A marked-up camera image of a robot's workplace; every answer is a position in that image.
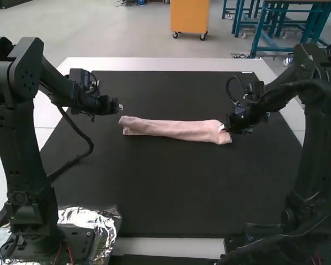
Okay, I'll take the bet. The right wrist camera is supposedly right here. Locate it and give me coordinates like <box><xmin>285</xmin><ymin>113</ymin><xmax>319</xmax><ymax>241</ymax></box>
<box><xmin>244</xmin><ymin>80</ymin><xmax>265</xmax><ymax>97</ymax></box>

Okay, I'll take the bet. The black mat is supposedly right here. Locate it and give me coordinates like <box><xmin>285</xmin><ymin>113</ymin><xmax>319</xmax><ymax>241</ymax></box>
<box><xmin>40</xmin><ymin>70</ymin><xmax>306</xmax><ymax>239</ymax></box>

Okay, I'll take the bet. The silver foil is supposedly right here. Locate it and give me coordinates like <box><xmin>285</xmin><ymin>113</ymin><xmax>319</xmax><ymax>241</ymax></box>
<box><xmin>0</xmin><ymin>203</ymin><xmax>122</xmax><ymax>263</ymax></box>

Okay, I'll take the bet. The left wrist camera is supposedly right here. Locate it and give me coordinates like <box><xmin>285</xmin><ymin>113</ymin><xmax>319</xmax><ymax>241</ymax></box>
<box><xmin>68</xmin><ymin>68</ymin><xmax>100</xmax><ymax>89</ymax></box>

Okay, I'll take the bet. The blue metal frame trolley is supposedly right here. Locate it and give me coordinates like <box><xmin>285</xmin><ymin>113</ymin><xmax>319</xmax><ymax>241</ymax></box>
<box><xmin>231</xmin><ymin>0</ymin><xmax>331</xmax><ymax>59</ymax></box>
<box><xmin>221</xmin><ymin>0</ymin><xmax>261</xmax><ymax>20</ymax></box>

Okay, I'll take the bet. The pale towel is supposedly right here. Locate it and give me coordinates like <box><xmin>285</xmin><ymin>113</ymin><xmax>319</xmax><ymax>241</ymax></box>
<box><xmin>118</xmin><ymin>115</ymin><xmax>233</xmax><ymax>146</ymax></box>

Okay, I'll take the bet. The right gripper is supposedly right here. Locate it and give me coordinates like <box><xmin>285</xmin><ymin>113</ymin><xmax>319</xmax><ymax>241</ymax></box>
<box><xmin>219</xmin><ymin>107</ymin><xmax>255</xmax><ymax>135</ymax></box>

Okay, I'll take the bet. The orange wheeled cabinet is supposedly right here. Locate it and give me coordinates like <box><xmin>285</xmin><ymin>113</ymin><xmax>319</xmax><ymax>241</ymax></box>
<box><xmin>169</xmin><ymin>0</ymin><xmax>211</xmax><ymax>42</ymax></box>

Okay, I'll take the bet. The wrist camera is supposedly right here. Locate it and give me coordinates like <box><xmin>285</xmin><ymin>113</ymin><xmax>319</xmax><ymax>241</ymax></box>
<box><xmin>68</xmin><ymin>68</ymin><xmax>100</xmax><ymax>89</ymax></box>
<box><xmin>244</xmin><ymin>80</ymin><xmax>265</xmax><ymax>97</ymax></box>

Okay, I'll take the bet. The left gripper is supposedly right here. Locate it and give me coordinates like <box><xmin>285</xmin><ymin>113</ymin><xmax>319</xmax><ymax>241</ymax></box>
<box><xmin>98</xmin><ymin>94</ymin><xmax>125</xmax><ymax>115</ymax></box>

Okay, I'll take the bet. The black cable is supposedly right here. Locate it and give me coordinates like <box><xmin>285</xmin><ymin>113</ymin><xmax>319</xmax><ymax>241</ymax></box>
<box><xmin>47</xmin><ymin>104</ymin><xmax>95</xmax><ymax>179</ymax></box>
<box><xmin>226</xmin><ymin>75</ymin><xmax>250</xmax><ymax>107</ymax></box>

